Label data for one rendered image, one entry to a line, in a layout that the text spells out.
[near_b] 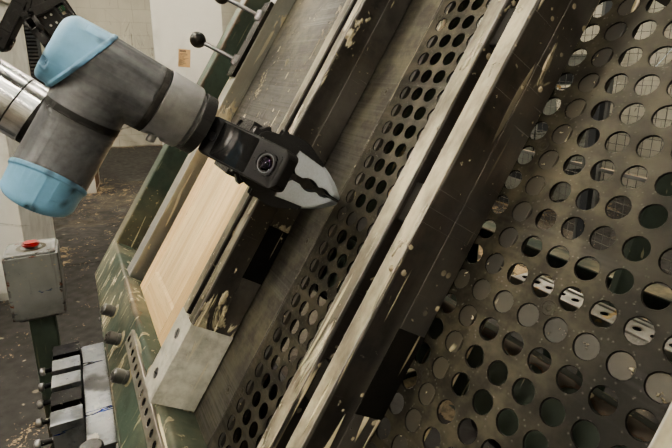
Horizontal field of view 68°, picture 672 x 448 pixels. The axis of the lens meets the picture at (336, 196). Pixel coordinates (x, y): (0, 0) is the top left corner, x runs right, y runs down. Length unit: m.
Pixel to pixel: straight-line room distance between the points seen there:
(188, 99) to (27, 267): 0.97
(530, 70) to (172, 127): 0.36
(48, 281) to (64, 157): 0.94
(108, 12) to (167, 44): 4.50
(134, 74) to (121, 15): 8.60
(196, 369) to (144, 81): 0.43
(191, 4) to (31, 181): 4.23
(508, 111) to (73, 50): 0.40
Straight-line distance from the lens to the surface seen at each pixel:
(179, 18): 4.73
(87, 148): 0.56
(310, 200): 0.63
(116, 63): 0.55
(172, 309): 1.01
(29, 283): 1.47
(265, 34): 1.26
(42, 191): 0.57
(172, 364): 0.78
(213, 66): 1.47
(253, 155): 0.54
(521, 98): 0.49
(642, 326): 0.87
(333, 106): 0.75
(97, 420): 1.12
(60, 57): 0.54
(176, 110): 0.55
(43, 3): 1.14
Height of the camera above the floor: 1.39
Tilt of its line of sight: 15 degrees down
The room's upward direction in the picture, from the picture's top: straight up
